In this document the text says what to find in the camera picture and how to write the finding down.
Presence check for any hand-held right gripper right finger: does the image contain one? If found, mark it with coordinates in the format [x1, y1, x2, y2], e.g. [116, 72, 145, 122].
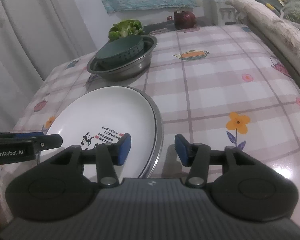
[174, 134, 253, 188]

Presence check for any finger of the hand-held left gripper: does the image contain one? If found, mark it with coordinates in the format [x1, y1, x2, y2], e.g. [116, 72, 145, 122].
[33, 134, 64, 152]
[0, 132, 44, 141]

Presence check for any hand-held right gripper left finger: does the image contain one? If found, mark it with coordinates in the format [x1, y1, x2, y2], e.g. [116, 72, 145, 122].
[47, 133, 132, 188]

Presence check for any white printed ceramic plate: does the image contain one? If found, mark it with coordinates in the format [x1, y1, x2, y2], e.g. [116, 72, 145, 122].
[44, 86, 157, 178]

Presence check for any wide steel bowl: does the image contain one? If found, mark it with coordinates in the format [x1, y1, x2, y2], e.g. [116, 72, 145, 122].
[87, 35, 157, 81]

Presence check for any dark green bowl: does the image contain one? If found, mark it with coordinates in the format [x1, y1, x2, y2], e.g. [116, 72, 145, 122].
[95, 35, 144, 67]

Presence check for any deep steel bowl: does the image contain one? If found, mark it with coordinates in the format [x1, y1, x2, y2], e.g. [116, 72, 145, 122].
[90, 36, 155, 72]

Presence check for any white curtain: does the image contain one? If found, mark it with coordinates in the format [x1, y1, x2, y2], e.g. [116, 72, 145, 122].
[0, 0, 97, 130]

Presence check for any green lettuce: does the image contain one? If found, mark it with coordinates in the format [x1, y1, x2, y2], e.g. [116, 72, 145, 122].
[108, 19, 143, 40]

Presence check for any white water dispenser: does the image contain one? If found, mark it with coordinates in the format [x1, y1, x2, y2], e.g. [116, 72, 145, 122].
[202, 0, 240, 26]

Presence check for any rolled beige mat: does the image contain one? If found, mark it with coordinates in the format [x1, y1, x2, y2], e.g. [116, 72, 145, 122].
[225, 0, 300, 80]

